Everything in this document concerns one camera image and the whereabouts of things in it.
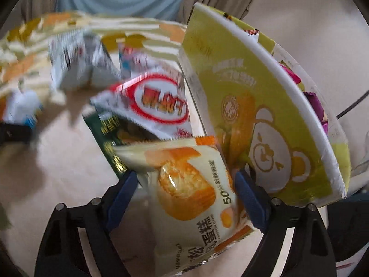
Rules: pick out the dark green snack packet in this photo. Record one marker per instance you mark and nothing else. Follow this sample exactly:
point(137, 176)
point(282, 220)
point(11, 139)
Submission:
point(106, 132)

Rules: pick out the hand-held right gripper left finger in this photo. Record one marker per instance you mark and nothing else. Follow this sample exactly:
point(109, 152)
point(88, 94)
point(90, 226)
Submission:
point(122, 199)

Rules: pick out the silver snack packet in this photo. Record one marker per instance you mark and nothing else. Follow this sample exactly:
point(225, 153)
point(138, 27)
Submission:
point(75, 63)

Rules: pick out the purple snack packet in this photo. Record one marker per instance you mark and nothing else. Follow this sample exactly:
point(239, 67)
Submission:
point(317, 106)

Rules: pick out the green cardboard box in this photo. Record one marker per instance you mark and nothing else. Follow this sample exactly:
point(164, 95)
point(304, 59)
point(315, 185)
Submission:
point(230, 92)

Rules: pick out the cream cake packet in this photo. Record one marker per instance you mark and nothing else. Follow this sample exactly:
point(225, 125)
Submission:
point(184, 184)

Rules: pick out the floral striped blanket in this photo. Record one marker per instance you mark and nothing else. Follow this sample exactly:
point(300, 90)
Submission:
point(28, 34)

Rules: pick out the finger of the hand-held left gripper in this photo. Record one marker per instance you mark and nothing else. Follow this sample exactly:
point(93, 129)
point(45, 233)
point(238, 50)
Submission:
point(14, 132)

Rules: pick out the white blue snack packet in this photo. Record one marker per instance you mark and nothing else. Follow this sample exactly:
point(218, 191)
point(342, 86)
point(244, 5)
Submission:
point(132, 60)

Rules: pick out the pink round snack packet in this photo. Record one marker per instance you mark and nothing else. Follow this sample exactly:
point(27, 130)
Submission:
point(292, 75)

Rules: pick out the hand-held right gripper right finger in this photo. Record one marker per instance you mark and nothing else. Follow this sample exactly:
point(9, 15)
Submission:
point(249, 199)

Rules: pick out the red white snack packet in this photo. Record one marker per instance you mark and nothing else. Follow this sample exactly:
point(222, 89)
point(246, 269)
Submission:
point(161, 101)

